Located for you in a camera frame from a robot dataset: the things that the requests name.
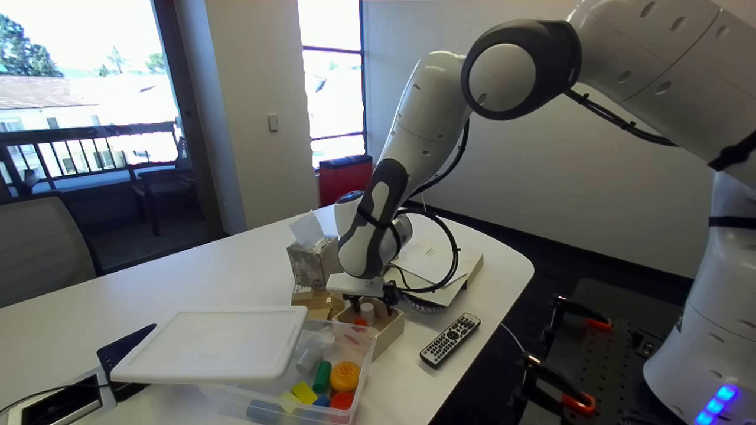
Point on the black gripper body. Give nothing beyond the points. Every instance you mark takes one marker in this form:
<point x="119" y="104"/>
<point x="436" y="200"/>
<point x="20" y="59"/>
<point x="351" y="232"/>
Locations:
<point x="390" y="295"/>

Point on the clear plastic cup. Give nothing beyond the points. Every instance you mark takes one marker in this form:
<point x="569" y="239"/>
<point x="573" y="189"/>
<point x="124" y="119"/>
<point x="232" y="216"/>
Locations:
<point x="366" y="306"/>

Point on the yellow block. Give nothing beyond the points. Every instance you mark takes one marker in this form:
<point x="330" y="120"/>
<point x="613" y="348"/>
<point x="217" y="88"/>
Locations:
<point x="304" y="393"/>

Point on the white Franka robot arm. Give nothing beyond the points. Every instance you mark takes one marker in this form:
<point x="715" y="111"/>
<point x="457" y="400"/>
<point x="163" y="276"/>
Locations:
<point x="662" y="62"/>

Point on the small open wooden box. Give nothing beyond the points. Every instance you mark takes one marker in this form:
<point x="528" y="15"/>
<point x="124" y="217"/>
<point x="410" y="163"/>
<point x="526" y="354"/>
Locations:
<point x="386" y="334"/>

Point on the clear plastic box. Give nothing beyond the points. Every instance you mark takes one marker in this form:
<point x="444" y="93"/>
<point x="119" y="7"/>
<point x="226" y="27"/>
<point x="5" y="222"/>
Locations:
<point x="346" y="346"/>

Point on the tissue box with tissue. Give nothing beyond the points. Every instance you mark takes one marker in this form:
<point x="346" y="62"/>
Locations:
<point x="311" y="262"/>

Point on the blue striped rim plate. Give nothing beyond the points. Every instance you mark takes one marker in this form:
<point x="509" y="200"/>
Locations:
<point x="311" y="300"/>

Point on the white paper sheet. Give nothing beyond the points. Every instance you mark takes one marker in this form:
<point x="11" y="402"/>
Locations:
<point x="429" y="250"/>

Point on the black grey remote control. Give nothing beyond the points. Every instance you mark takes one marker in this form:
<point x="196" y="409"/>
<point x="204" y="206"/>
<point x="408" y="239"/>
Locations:
<point x="449" y="340"/>

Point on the red rounded block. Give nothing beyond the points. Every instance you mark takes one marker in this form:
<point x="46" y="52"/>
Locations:
<point x="341" y="400"/>

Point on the red bin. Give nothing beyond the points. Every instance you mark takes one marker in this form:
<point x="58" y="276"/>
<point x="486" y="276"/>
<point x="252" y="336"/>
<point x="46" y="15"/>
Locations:
<point x="346" y="179"/>

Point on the white paper sheets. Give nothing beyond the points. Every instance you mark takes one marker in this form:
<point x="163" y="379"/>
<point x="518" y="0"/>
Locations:
<point x="209" y="343"/>

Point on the black orange clamp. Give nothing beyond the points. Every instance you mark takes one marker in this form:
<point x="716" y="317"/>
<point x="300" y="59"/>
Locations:
<point x="586" y="320"/>
<point x="569" y="398"/>

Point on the dark balcony chair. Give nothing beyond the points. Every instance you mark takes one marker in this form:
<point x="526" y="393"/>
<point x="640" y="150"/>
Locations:
<point x="161" y="184"/>

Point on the dark balcony railing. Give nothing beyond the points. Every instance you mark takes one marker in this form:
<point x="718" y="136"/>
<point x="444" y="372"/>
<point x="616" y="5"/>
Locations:
<point x="96" y="133"/>

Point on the grey office chair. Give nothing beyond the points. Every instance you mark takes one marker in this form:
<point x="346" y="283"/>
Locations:
<point x="38" y="250"/>

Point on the white light switch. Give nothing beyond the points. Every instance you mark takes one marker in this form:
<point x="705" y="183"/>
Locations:
<point x="273" y="120"/>

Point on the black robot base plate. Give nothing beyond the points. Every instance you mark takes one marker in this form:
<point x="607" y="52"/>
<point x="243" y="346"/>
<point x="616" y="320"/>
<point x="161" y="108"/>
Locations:
<point x="630" y="339"/>

